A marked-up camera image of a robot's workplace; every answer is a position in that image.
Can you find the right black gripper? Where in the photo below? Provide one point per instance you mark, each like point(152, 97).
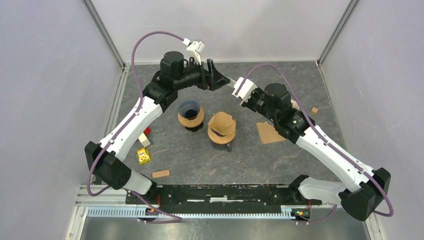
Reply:
point(247, 103)

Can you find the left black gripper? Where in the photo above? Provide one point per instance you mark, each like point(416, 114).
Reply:
point(216, 80)

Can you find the white paper coffee filter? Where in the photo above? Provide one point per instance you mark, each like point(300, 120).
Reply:
point(232, 83)

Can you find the brown filter stack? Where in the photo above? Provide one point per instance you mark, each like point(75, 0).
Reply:
point(268, 134)

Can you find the orange black coffee filter box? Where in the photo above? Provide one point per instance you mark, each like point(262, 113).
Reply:
point(295, 105)

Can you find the brown paper coffee filter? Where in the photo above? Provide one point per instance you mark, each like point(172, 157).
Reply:
point(222, 123)

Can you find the small blue ribbed dripper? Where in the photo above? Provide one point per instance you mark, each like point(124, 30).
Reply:
point(189, 109)

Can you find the wooden ring dripper holder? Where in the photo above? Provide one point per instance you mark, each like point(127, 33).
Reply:
point(220, 139)

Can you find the clear glass coffee server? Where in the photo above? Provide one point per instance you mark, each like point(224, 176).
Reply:
point(222, 147)

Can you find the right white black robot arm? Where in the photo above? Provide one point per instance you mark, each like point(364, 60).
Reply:
point(360, 188)

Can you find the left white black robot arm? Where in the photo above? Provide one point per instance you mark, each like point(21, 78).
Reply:
point(105, 158)

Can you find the small wooden cube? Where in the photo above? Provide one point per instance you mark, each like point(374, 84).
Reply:
point(314, 111)

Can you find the beige wooden cube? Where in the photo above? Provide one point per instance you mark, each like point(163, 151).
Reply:
point(144, 140)

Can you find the yellow small juice box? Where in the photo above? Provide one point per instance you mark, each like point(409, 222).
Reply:
point(143, 156)

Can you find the small wooden block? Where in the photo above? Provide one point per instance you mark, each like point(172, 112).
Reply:
point(161, 174)

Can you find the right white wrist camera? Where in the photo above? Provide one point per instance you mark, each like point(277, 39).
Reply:
point(243, 89)

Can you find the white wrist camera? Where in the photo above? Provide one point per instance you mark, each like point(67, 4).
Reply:
point(194, 49)
point(243, 89)

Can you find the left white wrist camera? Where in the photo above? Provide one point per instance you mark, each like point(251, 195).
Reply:
point(194, 49)

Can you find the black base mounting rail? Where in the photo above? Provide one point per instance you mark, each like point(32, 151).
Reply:
point(225, 198)

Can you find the white toothed cable tray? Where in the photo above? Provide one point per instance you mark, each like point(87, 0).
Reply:
point(142, 212)

